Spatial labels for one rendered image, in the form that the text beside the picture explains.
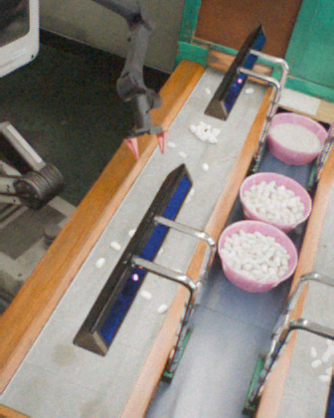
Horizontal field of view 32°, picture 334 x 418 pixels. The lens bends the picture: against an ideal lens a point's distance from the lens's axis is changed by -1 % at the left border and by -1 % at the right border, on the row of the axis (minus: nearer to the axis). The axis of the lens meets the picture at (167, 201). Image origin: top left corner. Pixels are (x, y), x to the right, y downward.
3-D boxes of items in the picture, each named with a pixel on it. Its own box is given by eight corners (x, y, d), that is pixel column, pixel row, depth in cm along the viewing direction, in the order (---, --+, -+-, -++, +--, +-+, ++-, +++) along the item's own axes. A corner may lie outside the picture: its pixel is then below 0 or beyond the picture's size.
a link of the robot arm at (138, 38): (127, 29, 227) (147, 12, 221) (138, 39, 230) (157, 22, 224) (111, 93, 197) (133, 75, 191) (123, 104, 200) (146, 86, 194)
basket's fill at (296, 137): (260, 154, 246) (264, 143, 242) (272, 125, 261) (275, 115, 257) (312, 172, 242) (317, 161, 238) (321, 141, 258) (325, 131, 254)
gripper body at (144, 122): (128, 135, 199) (124, 113, 198) (155, 130, 203) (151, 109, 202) (135, 135, 193) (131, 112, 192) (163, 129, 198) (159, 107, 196)
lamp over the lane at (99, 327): (72, 345, 129) (72, 326, 124) (167, 176, 173) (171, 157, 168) (104, 358, 128) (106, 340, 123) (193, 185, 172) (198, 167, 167)
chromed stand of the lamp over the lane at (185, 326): (108, 360, 169) (121, 261, 138) (134, 309, 183) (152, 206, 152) (170, 385, 166) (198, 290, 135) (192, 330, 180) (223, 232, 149)
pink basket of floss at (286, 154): (280, 174, 239) (287, 156, 233) (250, 133, 256) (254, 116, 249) (333, 165, 249) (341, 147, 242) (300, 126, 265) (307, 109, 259)
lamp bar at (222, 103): (203, 114, 198) (207, 97, 193) (248, 37, 242) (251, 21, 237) (226, 122, 197) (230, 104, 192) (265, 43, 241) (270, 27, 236)
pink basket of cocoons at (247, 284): (202, 283, 194) (208, 264, 187) (225, 229, 213) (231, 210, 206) (280, 312, 190) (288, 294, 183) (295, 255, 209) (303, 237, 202)
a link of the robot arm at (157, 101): (114, 89, 198) (132, 74, 194) (132, 87, 208) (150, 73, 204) (132, 118, 198) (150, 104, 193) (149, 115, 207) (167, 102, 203)
